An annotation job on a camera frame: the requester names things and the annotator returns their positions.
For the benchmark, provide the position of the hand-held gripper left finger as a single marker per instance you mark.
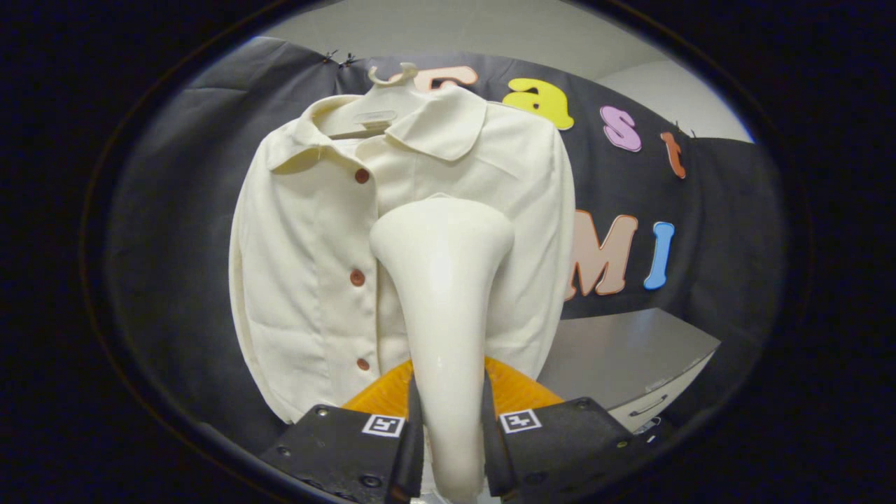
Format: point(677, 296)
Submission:
point(343, 451)

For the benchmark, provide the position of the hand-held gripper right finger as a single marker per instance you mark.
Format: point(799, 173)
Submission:
point(567, 448)

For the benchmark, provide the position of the cream button-up shirt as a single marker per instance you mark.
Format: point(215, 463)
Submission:
point(301, 280)

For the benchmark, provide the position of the white garment steamer head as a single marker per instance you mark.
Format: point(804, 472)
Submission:
point(441, 280)

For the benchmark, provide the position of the cream plastic clothes hanger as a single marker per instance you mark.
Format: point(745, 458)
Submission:
point(374, 112)

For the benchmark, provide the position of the grey-topped white cabinet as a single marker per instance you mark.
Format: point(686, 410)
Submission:
point(616, 350)

